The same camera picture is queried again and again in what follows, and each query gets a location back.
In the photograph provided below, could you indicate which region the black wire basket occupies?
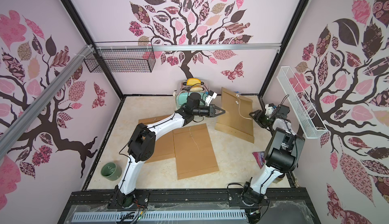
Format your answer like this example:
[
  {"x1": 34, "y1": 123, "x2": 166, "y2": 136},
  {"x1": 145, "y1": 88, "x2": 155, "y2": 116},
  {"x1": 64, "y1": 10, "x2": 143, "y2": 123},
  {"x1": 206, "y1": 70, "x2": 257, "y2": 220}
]
[{"x1": 84, "y1": 41, "x2": 156, "y2": 73}]

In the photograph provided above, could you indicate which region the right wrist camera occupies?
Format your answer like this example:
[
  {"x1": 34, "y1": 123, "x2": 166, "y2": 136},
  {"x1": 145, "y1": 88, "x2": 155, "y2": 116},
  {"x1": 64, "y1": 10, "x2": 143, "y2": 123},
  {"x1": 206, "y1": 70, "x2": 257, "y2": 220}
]
[{"x1": 265, "y1": 103, "x2": 276, "y2": 116}]

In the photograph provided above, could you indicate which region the white slotted cable duct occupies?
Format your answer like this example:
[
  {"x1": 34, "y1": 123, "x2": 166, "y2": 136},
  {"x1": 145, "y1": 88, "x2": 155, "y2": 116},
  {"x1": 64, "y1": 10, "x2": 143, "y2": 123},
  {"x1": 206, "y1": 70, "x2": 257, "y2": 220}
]
[{"x1": 70, "y1": 209, "x2": 247, "y2": 224}]

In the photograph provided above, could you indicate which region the green cup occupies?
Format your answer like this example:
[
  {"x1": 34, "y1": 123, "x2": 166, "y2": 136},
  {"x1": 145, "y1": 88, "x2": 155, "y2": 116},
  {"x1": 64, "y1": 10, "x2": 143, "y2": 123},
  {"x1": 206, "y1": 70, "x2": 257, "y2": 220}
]
[{"x1": 100, "y1": 162, "x2": 122, "y2": 181}]

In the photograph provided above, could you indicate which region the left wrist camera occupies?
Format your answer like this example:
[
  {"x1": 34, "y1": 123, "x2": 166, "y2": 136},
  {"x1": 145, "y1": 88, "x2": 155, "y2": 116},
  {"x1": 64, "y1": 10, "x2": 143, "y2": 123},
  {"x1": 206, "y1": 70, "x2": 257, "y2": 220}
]
[{"x1": 205, "y1": 91, "x2": 217, "y2": 106}]

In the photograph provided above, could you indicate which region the brown file bag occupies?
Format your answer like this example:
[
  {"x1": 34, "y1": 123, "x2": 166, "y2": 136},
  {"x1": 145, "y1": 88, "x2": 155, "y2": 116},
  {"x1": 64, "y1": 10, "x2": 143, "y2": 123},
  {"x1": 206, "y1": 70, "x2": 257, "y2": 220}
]
[
  {"x1": 215, "y1": 87, "x2": 254, "y2": 144},
  {"x1": 173, "y1": 124, "x2": 219, "y2": 180},
  {"x1": 138, "y1": 115, "x2": 175, "y2": 163}
]

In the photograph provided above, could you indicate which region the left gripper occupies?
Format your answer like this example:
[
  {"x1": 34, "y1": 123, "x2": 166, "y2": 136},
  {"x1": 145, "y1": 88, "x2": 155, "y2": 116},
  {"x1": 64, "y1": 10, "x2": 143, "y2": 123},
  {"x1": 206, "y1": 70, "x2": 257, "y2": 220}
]
[{"x1": 191, "y1": 103, "x2": 224, "y2": 117}]

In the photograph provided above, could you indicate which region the yellow bread slice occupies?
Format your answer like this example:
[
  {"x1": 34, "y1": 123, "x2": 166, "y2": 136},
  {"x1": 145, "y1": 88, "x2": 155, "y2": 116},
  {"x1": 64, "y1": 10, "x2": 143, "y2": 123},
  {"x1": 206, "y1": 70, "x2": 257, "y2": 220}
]
[{"x1": 186, "y1": 78, "x2": 202, "y2": 87}]

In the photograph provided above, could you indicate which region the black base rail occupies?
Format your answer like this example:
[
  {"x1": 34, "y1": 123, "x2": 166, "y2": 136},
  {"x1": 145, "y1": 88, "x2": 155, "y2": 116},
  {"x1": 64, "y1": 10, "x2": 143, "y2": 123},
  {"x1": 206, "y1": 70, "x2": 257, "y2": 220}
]
[{"x1": 58, "y1": 188, "x2": 320, "y2": 224}]

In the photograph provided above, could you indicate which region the mint green toaster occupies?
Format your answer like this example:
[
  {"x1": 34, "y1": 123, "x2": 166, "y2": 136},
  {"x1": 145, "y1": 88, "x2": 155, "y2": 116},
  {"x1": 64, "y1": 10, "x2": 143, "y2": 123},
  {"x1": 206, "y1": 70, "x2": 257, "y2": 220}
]
[{"x1": 174, "y1": 80, "x2": 209, "y2": 109}]

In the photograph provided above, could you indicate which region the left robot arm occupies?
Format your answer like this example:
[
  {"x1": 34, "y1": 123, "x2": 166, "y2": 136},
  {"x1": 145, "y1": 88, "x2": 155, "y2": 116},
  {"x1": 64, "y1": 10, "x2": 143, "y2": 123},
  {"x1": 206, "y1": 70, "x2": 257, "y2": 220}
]
[{"x1": 114, "y1": 91, "x2": 225, "y2": 208}]

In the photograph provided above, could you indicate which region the white wire basket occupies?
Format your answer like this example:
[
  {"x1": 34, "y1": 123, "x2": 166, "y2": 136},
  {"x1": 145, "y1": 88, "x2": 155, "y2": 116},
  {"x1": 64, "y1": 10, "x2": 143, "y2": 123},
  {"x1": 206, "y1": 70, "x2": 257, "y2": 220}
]
[{"x1": 277, "y1": 66, "x2": 328, "y2": 139}]

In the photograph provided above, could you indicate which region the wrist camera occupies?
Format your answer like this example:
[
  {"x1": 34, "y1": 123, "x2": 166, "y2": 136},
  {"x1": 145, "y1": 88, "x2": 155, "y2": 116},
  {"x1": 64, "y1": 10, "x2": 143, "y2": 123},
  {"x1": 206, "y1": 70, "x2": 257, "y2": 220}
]
[
  {"x1": 205, "y1": 91, "x2": 217, "y2": 106},
  {"x1": 265, "y1": 103, "x2": 276, "y2": 116}
]

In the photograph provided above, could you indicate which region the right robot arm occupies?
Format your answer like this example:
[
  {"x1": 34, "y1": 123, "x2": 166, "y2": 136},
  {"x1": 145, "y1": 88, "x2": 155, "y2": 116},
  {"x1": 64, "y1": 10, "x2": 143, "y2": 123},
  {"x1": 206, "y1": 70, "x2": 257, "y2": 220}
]
[{"x1": 242, "y1": 103, "x2": 305, "y2": 206}]

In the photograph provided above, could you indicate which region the colourful patterned bag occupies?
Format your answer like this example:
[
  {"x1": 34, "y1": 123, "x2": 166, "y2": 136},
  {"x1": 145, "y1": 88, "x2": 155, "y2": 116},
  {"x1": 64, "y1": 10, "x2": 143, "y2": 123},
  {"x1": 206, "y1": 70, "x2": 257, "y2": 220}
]
[{"x1": 252, "y1": 151, "x2": 265, "y2": 168}]

